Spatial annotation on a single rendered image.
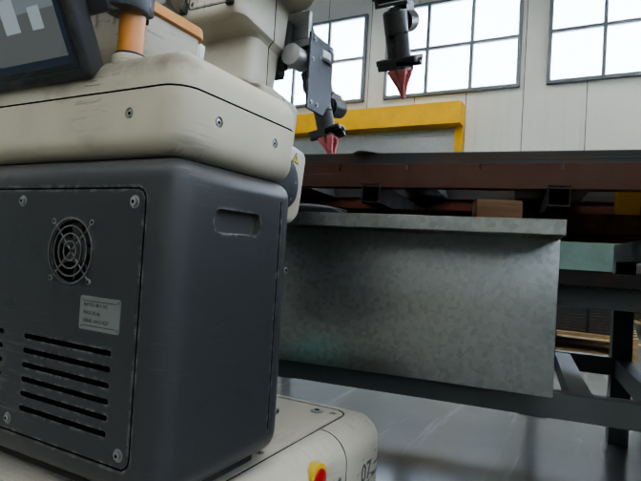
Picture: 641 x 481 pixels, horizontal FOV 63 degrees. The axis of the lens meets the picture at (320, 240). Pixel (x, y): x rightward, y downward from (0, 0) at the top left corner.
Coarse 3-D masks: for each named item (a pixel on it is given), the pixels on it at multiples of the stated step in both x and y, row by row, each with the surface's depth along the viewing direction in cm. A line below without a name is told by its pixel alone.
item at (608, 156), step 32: (320, 160) 146; (352, 160) 142; (384, 160) 139; (416, 160) 136; (448, 160) 133; (480, 160) 130; (512, 160) 128; (544, 160) 125; (576, 160) 122; (608, 160) 120; (640, 160) 118; (320, 192) 197; (352, 192) 210; (416, 192) 180; (448, 192) 196; (480, 192) 192; (512, 192) 188; (544, 192) 161; (576, 192) 157; (608, 192) 178
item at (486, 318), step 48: (288, 240) 139; (336, 240) 134; (384, 240) 130; (432, 240) 125; (480, 240) 121; (528, 240) 118; (288, 288) 138; (336, 288) 134; (384, 288) 129; (432, 288) 125; (480, 288) 121; (528, 288) 117; (288, 336) 138; (336, 336) 133; (384, 336) 129; (432, 336) 124; (480, 336) 120; (528, 336) 117; (480, 384) 120; (528, 384) 116
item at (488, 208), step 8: (480, 200) 117; (488, 200) 117; (496, 200) 117; (504, 200) 116; (512, 200) 116; (520, 200) 116; (472, 208) 122; (480, 208) 117; (488, 208) 117; (496, 208) 116; (504, 208) 116; (512, 208) 116; (520, 208) 116; (472, 216) 121; (480, 216) 117; (488, 216) 117; (496, 216) 116; (504, 216) 116; (512, 216) 116; (520, 216) 116
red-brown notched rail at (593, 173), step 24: (312, 168) 142; (336, 168) 139; (360, 168) 137; (384, 168) 134; (408, 168) 132; (432, 168) 130; (456, 168) 128; (480, 168) 128; (504, 168) 124; (528, 168) 122; (552, 168) 120; (576, 168) 118; (600, 168) 117; (624, 168) 115
